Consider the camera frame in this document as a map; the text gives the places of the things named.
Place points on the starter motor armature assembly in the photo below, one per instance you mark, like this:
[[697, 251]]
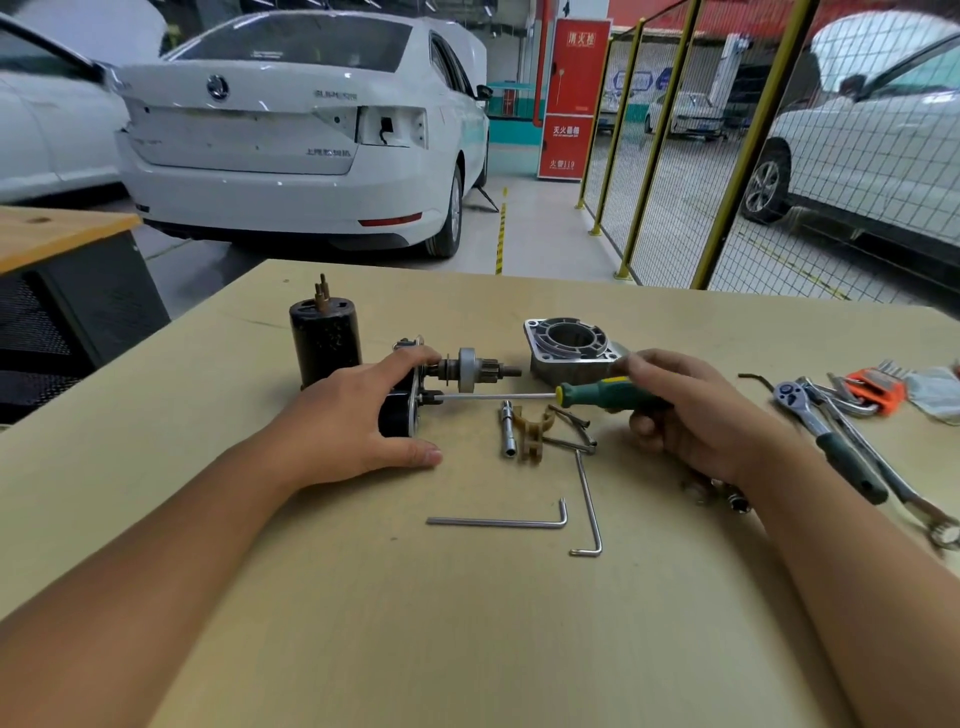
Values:
[[461, 370]]

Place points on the person's left thumb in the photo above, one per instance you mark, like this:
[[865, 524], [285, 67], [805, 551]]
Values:
[[412, 454]]

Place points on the long metal bolt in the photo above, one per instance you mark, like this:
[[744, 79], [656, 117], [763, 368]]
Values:
[[574, 445], [571, 418]]

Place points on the white car with open door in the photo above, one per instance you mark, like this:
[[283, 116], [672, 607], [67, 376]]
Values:
[[45, 127]]

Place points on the silver hex key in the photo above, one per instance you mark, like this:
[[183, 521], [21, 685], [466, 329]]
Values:
[[589, 502], [495, 522]]

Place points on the beige plastic shift fork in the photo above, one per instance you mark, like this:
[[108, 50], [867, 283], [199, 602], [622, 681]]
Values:
[[534, 442]]

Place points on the white car behind fence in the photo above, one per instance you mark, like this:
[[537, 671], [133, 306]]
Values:
[[877, 150]]

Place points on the wooden workbench top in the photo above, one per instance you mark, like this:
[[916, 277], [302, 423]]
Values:
[[52, 232]]

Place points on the small metal bolt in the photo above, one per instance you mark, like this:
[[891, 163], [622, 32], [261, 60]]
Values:
[[739, 501]]

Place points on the small metal socket tool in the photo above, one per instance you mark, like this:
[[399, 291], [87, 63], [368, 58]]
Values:
[[511, 431]]

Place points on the person's right forearm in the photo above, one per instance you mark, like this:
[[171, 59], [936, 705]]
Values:
[[847, 585]]

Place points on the white face mask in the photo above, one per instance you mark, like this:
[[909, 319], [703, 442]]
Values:
[[934, 394]]

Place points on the red fire equipment cabinet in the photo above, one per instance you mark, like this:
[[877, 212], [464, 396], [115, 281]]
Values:
[[574, 97]]

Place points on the small distant white car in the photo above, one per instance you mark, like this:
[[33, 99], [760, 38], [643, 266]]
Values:
[[686, 116]]

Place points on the silver combination wrench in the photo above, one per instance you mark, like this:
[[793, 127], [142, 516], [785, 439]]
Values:
[[892, 480]]

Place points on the person's right hand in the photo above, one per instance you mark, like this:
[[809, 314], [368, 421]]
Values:
[[705, 427]]

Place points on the hex key set orange holder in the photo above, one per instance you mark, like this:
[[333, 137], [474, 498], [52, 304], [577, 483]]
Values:
[[874, 388]]

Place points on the person's left hand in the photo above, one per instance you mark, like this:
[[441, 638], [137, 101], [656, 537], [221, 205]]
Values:
[[341, 420]]

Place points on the black cylindrical solenoid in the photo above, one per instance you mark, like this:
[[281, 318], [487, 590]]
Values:
[[326, 341]]

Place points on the black perforated metal cabinet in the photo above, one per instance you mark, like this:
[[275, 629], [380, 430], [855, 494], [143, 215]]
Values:
[[90, 315]]

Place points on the white sedan missing tail light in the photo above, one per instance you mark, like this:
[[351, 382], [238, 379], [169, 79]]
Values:
[[285, 150]]

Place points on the person's left forearm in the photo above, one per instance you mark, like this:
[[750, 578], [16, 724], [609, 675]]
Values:
[[142, 585]]

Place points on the person's right thumb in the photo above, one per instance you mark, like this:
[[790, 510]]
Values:
[[651, 429]]

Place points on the ratchet wrench with green grip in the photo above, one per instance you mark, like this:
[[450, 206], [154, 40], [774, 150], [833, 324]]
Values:
[[832, 442]]

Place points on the grey aluminium motor housing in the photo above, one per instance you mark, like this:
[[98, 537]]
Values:
[[566, 360]]

